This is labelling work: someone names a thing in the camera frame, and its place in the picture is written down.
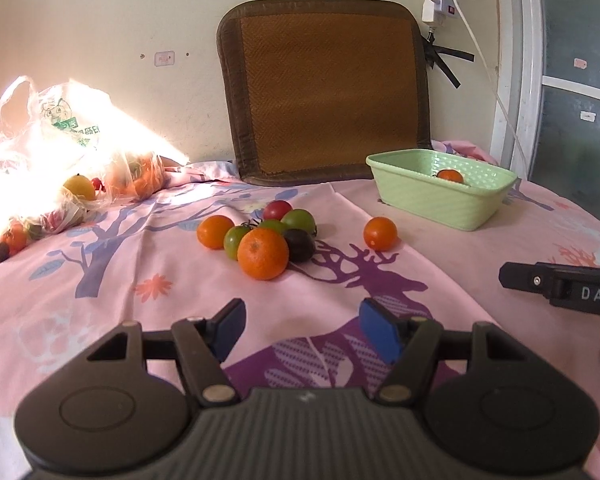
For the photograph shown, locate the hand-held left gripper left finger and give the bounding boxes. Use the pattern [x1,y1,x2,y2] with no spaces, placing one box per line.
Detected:
[86,298,245,406]

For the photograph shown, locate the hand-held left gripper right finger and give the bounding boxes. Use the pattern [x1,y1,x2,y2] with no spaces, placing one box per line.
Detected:
[359,298,526,406]

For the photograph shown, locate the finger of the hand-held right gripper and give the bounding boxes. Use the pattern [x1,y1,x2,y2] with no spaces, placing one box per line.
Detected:
[499,261,600,319]

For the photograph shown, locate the large orange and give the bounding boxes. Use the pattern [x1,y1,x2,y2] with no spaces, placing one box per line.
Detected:
[237,228,289,281]

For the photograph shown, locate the dark purple tomato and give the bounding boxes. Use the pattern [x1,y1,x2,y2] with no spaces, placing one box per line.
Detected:
[283,228,317,264]

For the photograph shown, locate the green plastic basket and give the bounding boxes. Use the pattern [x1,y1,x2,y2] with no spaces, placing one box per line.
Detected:
[365,148,519,232]

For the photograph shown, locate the pink printed bed sheet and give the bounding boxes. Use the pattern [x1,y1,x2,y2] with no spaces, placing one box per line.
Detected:
[0,140,600,480]

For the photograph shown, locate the bagged oranges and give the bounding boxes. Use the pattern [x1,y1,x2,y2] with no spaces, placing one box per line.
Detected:
[107,155,167,197]

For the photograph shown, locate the yellow fruit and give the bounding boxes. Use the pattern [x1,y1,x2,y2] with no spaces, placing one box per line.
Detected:
[62,174,97,201]

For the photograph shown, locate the bagged small tomatoes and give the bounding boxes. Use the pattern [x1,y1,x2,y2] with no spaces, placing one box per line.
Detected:
[0,210,68,264]

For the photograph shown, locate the black tape strips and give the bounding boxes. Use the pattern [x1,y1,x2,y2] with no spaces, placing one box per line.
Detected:
[421,30,476,89]

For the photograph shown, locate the brown woven seat cushion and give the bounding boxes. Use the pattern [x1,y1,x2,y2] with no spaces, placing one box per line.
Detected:
[216,0,435,187]

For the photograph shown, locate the frosted glass door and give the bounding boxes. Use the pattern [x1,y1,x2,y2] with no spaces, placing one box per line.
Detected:
[527,0,600,238]

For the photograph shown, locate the clear plastic bag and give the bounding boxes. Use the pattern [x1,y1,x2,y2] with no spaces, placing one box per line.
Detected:
[0,75,169,266]

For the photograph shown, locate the white door frame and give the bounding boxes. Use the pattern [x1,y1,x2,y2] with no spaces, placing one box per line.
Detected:
[489,0,600,183]

